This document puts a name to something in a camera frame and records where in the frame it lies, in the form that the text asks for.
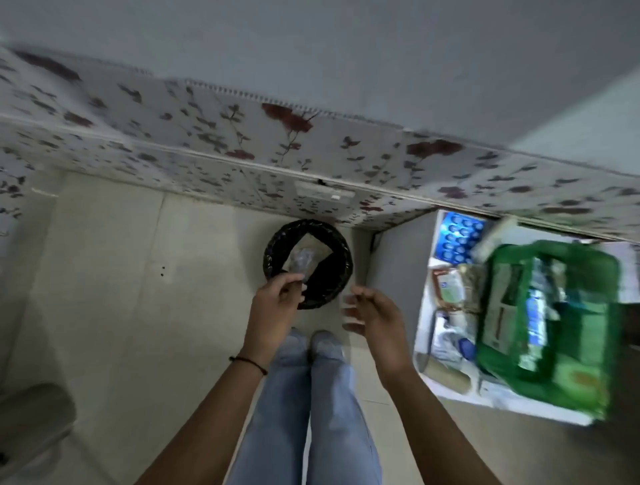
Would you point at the black round trash bin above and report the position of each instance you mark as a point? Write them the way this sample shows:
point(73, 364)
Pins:
point(330, 280)

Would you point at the person's right leg in jeans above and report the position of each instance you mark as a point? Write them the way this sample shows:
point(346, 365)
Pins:
point(340, 414)

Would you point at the clear plastic wrapper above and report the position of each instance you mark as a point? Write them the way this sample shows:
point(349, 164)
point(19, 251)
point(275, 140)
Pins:
point(302, 262)

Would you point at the red brown packet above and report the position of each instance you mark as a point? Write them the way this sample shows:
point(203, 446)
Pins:
point(452, 290)

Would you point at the white tube box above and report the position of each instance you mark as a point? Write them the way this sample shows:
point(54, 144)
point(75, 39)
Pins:
point(495, 237)

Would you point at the person's right fingers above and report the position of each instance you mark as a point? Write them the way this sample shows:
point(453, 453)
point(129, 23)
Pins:
point(361, 307)

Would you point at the white open drawer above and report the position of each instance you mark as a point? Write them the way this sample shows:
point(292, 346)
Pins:
point(425, 305)

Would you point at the floral covered cabinet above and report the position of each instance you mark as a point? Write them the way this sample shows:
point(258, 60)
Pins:
point(210, 145)

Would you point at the person's left leg in jeans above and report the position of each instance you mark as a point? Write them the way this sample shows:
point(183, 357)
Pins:
point(280, 414)

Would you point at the person's left forearm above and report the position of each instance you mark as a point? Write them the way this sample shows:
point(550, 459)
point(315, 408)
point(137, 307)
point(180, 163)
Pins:
point(210, 424)

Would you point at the person's right hand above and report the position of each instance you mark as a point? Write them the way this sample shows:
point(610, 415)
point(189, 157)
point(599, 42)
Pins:
point(387, 332)

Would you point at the person's leg in jeans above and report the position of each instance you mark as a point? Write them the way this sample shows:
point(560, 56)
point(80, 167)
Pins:
point(280, 414)
point(340, 414)

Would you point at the person's left hand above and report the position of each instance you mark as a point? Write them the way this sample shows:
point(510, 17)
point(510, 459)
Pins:
point(270, 320)

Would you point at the beige bandage roll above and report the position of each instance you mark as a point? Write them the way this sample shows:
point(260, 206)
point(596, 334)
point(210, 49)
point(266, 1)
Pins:
point(447, 377)

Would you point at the green transparent zip pouch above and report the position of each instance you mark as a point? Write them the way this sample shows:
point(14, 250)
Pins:
point(575, 349)

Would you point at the blue blister pack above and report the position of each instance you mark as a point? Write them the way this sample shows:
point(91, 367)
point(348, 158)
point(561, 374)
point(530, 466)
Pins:
point(457, 237)

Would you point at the person's left fingers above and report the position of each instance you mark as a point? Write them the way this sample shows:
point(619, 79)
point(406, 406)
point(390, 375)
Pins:
point(285, 286)

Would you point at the white plastic packet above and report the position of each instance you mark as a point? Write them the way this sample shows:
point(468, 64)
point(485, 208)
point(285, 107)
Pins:
point(447, 339)

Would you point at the person's right forearm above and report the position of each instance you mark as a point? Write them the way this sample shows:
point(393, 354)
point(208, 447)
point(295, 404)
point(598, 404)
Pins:
point(435, 434)

